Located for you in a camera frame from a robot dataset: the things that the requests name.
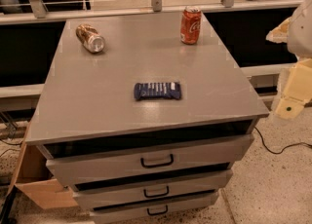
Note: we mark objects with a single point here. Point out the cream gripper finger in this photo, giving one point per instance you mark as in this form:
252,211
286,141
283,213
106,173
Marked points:
297,91
280,33

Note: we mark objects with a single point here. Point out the orange brown soda can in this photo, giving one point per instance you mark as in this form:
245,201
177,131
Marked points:
90,38

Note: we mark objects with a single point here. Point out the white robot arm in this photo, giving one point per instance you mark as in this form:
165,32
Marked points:
296,32

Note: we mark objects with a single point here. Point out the red cola can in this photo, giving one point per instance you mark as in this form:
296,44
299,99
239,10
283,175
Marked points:
190,25

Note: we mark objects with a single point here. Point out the blue snack bar wrapper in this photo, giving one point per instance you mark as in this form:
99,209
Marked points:
157,90

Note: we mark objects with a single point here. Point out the grey drawer cabinet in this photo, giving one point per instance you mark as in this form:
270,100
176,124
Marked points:
87,105

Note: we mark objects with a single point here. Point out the bottom grey drawer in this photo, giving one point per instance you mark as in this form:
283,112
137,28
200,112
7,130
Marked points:
151,208

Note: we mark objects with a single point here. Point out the grey drawer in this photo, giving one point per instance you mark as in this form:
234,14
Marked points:
132,162
138,192
151,208

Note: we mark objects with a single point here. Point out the middle grey drawer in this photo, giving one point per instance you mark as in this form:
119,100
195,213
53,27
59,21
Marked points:
138,192

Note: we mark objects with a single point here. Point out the top grey drawer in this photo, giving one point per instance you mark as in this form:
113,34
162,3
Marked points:
132,162

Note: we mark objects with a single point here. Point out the cardboard box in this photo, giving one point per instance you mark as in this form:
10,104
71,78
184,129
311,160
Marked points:
33,179

